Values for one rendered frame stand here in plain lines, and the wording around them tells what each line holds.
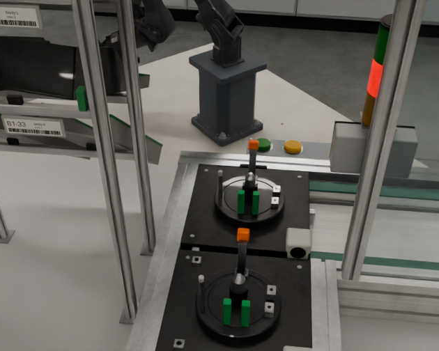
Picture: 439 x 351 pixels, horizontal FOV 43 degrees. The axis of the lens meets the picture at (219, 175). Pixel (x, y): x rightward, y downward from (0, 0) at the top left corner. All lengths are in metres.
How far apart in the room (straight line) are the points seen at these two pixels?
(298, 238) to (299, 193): 0.15
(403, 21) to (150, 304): 0.59
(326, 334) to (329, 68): 2.91
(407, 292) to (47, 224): 0.76
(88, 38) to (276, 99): 1.02
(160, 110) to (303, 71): 2.15
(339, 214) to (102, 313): 0.52
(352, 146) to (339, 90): 2.64
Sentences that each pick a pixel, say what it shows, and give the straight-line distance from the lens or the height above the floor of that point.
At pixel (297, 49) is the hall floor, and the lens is 3.93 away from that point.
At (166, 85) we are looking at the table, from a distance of 1.73.
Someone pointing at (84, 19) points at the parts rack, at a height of 1.44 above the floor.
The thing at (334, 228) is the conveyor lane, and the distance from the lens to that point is 1.16.
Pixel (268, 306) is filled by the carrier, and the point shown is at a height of 1.01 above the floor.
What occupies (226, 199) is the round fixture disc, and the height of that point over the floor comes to 0.99.
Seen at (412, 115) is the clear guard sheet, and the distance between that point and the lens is 0.81.
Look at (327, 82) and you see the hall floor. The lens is 3.55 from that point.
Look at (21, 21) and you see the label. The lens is 0.73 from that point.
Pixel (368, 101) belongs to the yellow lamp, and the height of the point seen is 1.30.
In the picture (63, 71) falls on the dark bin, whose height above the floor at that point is 1.34.
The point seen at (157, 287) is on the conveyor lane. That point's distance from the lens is 0.99.
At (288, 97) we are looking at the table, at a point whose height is 0.86.
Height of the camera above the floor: 1.71
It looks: 39 degrees down
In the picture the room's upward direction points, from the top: straight up
